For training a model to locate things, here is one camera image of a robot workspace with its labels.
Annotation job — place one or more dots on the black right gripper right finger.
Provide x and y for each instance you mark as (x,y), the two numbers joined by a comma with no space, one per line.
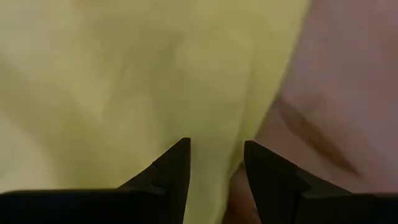
(273,186)

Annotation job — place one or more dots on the yellow cloth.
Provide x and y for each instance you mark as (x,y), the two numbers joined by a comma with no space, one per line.
(124,93)

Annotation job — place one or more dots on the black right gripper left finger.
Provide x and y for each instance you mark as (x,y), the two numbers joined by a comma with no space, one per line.
(174,174)

